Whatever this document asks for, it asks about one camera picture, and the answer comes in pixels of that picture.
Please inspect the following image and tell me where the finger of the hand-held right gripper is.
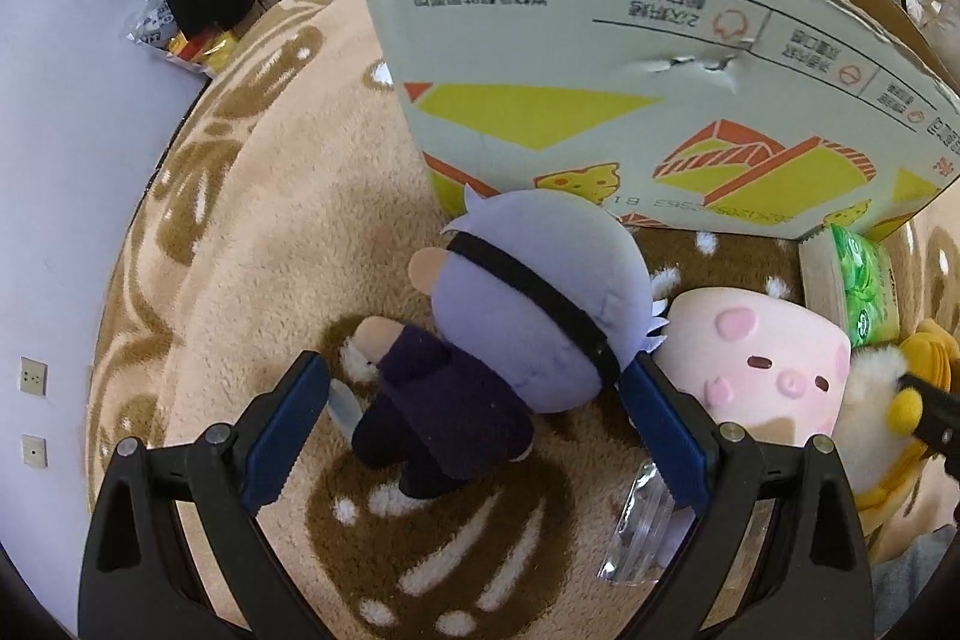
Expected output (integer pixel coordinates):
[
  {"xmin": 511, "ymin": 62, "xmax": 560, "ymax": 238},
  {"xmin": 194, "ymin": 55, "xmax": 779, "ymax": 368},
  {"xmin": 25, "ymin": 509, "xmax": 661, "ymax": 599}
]
[{"xmin": 900, "ymin": 372, "xmax": 960, "ymax": 461}]

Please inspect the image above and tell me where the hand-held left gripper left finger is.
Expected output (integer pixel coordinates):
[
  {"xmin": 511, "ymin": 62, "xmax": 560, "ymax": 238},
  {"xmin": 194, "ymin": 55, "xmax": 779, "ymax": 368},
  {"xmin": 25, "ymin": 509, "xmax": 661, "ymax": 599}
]
[{"xmin": 77, "ymin": 350, "xmax": 335, "ymax": 640}]

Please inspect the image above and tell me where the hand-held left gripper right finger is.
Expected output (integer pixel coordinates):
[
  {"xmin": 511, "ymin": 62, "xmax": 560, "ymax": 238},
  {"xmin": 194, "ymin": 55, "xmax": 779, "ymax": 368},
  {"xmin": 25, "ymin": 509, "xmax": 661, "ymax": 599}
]
[{"xmin": 619, "ymin": 351, "xmax": 875, "ymax": 640}]

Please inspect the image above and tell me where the yellow plush toy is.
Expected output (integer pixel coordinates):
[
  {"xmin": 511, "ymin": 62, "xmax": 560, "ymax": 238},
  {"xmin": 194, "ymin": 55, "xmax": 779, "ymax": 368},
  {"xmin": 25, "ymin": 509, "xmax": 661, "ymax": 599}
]
[{"xmin": 836, "ymin": 319, "xmax": 960, "ymax": 536}]

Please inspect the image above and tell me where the pink pig plush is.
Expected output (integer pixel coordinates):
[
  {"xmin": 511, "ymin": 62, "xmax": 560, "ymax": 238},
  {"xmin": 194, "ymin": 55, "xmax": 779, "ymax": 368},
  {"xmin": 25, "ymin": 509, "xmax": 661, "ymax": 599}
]
[{"xmin": 658, "ymin": 286, "xmax": 854, "ymax": 453}]

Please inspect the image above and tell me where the green tissue pack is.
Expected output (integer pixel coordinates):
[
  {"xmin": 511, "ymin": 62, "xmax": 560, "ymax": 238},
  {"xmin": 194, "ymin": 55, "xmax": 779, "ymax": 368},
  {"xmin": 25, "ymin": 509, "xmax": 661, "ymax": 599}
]
[{"xmin": 799, "ymin": 224, "xmax": 905, "ymax": 348}]

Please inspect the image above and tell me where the lavender-haired plush doll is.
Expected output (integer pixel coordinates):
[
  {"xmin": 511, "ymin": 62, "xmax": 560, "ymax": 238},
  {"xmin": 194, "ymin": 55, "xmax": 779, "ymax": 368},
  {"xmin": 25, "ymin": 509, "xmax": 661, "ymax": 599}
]
[{"xmin": 352, "ymin": 184, "xmax": 672, "ymax": 500}]

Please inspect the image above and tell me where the printed cardboard box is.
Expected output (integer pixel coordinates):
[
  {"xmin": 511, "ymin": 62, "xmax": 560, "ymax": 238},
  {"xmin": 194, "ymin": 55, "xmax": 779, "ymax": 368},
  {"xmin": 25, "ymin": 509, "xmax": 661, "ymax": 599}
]
[{"xmin": 346, "ymin": 0, "xmax": 960, "ymax": 240}]

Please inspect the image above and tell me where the clear plastic bag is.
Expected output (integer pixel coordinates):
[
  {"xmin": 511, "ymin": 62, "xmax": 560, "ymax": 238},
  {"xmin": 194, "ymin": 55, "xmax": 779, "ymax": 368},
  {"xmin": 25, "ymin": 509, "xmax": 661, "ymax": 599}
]
[{"xmin": 600, "ymin": 458, "xmax": 706, "ymax": 585}]

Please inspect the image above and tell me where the grey clothing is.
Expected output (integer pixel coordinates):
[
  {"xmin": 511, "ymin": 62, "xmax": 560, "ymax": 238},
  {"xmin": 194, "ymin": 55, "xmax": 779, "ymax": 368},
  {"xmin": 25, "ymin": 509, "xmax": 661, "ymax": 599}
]
[{"xmin": 870, "ymin": 524, "xmax": 960, "ymax": 640}]

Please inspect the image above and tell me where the beige brown patterned blanket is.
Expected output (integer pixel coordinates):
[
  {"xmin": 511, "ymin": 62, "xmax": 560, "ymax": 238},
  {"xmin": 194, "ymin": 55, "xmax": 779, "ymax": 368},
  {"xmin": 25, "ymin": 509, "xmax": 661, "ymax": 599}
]
[{"xmin": 86, "ymin": 0, "xmax": 960, "ymax": 640}]

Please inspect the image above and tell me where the plastic bag of snacks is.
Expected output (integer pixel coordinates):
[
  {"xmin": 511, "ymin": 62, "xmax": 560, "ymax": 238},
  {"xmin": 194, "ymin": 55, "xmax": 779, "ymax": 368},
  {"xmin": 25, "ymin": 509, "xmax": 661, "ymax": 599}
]
[{"xmin": 126, "ymin": 0, "xmax": 245, "ymax": 79}]

